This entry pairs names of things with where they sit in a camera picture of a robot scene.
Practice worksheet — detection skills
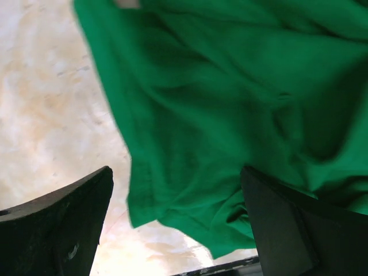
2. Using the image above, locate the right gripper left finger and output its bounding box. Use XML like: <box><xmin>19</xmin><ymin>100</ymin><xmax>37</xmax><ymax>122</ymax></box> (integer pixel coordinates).
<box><xmin>1</xmin><ymin>166</ymin><xmax>113</xmax><ymax>276</ymax></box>

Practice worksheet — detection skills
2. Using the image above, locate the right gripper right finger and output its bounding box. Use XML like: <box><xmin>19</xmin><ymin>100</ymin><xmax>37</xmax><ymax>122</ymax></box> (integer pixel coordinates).
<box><xmin>241</xmin><ymin>167</ymin><xmax>367</xmax><ymax>275</ymax></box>

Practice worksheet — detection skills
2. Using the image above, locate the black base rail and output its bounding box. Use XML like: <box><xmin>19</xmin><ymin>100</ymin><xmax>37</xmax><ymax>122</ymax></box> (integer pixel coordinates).
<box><xmin>175</xmin><ymin>256</ymin><xmax>263</xmax><ymax>276</ymax></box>

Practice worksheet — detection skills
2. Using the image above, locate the green cloth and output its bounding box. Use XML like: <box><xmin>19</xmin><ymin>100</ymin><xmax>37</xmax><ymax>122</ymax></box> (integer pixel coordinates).
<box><xmin>74</xmin><ymin>1</ymin><xmax>367</xmax><ymax>258</ymax></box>

